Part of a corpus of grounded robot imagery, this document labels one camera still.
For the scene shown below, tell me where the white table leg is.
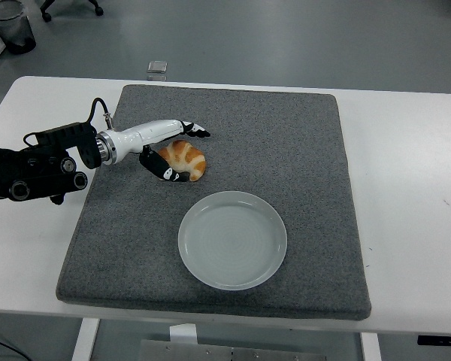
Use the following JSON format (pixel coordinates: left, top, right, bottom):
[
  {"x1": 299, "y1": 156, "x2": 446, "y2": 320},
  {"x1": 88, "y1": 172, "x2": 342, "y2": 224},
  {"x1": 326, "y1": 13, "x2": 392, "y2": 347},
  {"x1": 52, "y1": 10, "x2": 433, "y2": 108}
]
[
  {"x1": 360, "y1": 332, "x2": 381, "y2": 361},
  {"x1": 71, "y1": 317, "x2": 101, "y2": 361}
]

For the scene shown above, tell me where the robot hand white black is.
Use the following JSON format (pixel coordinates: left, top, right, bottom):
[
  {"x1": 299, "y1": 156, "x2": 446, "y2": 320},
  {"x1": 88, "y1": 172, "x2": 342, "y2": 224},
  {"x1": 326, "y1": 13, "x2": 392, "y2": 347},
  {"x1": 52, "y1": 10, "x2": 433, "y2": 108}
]
[{"x1": 107, "y1": 118, "x2": 212, "y2": 184}]

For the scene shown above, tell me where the pale grey round plate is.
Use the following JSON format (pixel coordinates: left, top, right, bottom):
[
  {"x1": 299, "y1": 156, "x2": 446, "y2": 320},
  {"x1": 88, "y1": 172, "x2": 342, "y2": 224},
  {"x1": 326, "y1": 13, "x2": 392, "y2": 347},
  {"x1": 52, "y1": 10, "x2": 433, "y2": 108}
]
[{"x1": 177, "y1": 190, "x2": 288, "y2": 292}]

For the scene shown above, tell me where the black table control panel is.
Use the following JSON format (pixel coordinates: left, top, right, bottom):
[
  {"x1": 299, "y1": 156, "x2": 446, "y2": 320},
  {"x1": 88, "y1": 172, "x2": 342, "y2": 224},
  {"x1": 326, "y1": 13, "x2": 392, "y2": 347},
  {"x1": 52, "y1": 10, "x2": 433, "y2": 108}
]
[{"x1": 416, "y1": 334, "x2": 451, "y2": 347}]

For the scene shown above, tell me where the black trash bin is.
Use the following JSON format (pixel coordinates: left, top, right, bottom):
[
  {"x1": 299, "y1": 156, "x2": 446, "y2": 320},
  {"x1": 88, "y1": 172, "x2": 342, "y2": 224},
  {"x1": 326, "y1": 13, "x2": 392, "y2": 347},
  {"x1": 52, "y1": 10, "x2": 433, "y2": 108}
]
[{"x1": 0, "y1": 0, "x2": 38, "y2": 55}]

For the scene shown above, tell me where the grey felt mat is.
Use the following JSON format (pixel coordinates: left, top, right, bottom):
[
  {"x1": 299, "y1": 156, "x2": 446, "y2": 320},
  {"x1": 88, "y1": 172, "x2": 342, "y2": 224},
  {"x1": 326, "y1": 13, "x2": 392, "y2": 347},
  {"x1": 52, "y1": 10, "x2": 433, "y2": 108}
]
[{"x1": 55, "y1": 83, "x2": 373, "y2": 322}]

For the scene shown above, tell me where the golden croissant bread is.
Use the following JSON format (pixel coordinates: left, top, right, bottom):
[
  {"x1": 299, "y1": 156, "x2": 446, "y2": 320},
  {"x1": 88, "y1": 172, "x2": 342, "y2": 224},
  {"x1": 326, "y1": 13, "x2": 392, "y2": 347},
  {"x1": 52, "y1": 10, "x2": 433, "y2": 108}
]
[{"x1": 156, "y1": 139, "x2": 207, "y2": 183}]

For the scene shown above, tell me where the black office chair base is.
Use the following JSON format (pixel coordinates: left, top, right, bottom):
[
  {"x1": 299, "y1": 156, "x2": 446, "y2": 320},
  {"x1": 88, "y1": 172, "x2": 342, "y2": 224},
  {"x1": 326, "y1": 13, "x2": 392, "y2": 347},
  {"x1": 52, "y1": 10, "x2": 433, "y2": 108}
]
[{"x1": 40, "y1": 0, "x2": 105, "y2": 23}]

